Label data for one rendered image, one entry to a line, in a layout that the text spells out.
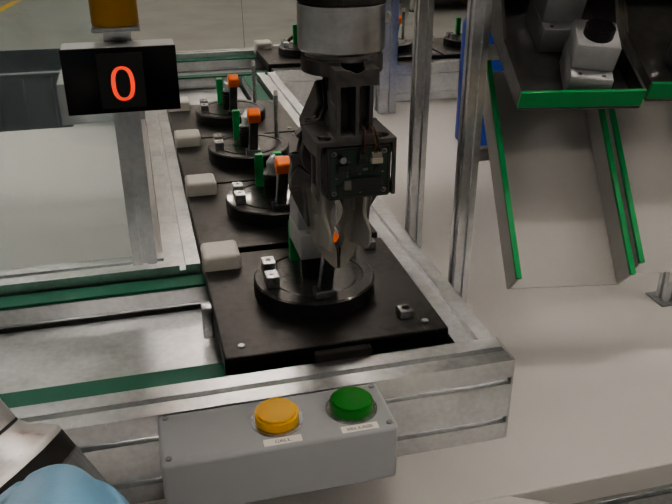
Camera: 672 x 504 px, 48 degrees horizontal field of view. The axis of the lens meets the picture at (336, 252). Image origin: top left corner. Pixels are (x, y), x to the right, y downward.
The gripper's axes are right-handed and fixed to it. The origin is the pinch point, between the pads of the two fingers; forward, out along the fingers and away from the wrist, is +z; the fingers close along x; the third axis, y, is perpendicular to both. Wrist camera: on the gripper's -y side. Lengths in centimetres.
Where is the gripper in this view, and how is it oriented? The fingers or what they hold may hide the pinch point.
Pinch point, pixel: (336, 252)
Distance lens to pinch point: 76.3
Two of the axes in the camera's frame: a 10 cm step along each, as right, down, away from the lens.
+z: 0.0, 9.0, 4.4
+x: 9.7, -1.1, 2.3
